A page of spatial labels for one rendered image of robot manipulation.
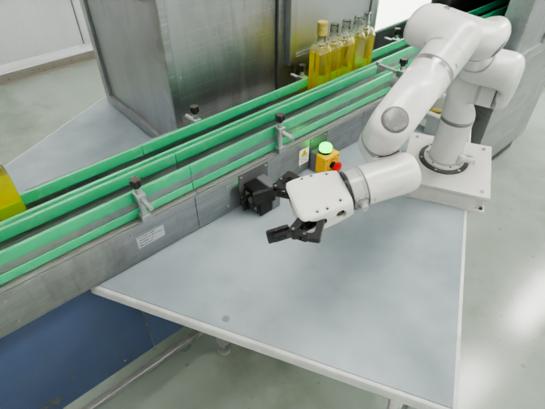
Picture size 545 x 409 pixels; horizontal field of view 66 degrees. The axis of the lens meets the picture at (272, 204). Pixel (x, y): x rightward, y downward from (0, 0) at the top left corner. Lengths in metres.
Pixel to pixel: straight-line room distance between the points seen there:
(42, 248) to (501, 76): 1.15
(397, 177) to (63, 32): 3.92
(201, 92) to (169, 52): 0.19
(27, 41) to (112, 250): 3.38
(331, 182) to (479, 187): 0.74
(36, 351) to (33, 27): 3.40
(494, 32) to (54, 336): 1.26
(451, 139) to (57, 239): 1.11
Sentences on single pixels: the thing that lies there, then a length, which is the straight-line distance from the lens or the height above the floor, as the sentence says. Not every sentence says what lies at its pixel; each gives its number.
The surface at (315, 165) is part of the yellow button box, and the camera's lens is 1.43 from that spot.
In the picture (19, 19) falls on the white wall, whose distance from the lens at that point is 4.30.
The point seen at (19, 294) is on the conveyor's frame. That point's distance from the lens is 1.11.
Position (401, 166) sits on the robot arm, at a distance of 0.77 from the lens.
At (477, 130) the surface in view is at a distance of 2.61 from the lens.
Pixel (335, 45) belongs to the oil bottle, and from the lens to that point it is 1.53.
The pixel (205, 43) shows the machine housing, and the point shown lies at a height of 1.13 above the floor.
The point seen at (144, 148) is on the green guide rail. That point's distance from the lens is 1.25.
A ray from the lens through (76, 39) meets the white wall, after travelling 4.47.
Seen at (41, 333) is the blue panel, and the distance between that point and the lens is 1.25.
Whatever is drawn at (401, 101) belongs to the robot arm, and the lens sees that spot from 0.76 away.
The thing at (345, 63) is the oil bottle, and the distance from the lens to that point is 1.60.
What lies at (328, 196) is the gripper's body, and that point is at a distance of 0.74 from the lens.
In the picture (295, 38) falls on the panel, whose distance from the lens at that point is 1.59.
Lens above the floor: 1.62
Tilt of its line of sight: 42 degrees down
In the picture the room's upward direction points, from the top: straight up
